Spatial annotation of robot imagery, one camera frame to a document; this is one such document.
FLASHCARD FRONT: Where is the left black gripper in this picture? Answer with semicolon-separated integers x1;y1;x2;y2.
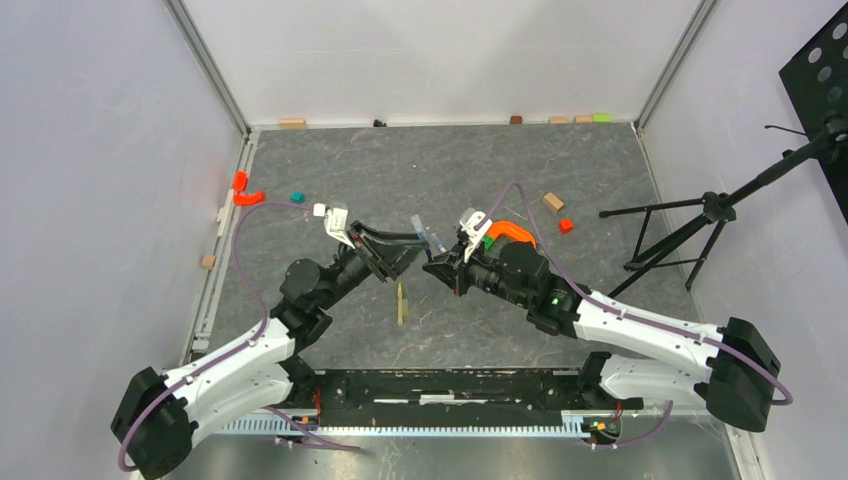
317;220;429;310

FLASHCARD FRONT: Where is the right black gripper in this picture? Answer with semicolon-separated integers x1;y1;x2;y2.
425;236;531;309

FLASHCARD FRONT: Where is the yellow pen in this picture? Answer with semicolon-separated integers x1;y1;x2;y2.
396;282;407;326

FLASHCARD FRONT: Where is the dark blue pen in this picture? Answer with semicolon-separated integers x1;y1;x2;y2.
430;233;448;257

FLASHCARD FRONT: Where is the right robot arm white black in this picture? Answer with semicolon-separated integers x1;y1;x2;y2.
423;242;781;433

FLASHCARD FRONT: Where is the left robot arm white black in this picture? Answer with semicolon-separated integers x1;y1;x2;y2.
110;221;427;479

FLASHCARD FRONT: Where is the orange curved block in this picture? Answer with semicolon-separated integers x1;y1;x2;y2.
486;220;537;248

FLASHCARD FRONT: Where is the small red cube right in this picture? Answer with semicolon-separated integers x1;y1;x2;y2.
557;218;574;234

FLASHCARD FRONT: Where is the tan wooden block right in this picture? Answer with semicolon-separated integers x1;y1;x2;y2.
542;192;565;214

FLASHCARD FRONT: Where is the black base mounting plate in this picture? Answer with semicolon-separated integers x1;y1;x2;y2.
275;368;643;428

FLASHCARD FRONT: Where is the red curved block left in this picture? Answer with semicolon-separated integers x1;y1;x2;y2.
233;190;266;206

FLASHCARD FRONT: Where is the red block upper left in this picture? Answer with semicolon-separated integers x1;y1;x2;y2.
231;170;249;192

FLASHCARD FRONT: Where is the tan block back left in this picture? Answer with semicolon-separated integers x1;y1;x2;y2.
278;118;307;130

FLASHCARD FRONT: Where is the black tripod stand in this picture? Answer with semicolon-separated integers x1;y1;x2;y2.
599;115;847;298

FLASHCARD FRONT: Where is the black perforated panel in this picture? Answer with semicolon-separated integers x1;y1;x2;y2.
779;5;847;217

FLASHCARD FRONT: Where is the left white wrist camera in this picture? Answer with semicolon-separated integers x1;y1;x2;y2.
312;203;354;248

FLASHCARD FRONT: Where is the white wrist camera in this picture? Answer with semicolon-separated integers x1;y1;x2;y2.
312;203;354;248
458;207;493;263

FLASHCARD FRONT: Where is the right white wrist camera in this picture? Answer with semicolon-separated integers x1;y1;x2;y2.
458;207;493;263

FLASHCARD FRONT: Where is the tan block left rail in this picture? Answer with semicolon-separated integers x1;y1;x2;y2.
200;254;217;271

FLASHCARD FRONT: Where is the toothed aluminium rail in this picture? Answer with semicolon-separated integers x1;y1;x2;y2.
217;413;590;439

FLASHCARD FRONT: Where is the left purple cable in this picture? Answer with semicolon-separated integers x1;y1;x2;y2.
117;201;319;473

